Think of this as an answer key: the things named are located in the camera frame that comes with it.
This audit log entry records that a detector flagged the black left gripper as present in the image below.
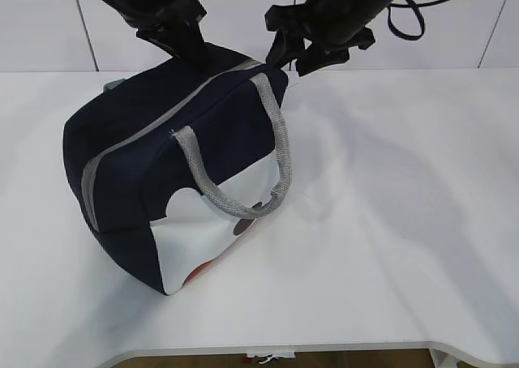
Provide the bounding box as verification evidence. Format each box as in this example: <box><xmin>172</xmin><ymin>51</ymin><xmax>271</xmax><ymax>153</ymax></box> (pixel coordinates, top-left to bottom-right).
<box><xmin>101</xmin><ymin>0</ymin><xmax>211</xmax><ymax>71</ymax></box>

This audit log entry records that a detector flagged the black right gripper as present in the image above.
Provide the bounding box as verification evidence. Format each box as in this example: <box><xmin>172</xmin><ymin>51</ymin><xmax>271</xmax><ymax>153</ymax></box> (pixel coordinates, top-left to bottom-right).
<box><xmin>265</xmin><ymin>0</ymin><xmax>375</xmax><ymax>76</ymax></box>

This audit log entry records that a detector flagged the navy and white lunch bag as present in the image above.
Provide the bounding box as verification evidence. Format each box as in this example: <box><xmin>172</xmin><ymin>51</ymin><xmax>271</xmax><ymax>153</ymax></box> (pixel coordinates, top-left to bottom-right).
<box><xmin>62</xmin><ymin>45</ymin><xmax>292</xmax><ymax>295</ymax></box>

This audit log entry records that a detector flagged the white table leg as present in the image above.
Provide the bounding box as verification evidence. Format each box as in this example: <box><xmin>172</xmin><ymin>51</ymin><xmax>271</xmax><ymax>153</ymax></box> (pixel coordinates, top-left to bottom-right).
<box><xmin>428</xmin><ymin>348</ymin><xmax>464</xmax><ymax>368</ymax></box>

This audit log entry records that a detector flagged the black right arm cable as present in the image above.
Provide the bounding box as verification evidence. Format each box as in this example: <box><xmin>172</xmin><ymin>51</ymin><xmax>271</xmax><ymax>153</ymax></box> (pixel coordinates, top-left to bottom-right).
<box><xmin>387</xmin><ymin>0</ymin><xmax>500</xmax><ymax>41</ymax></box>

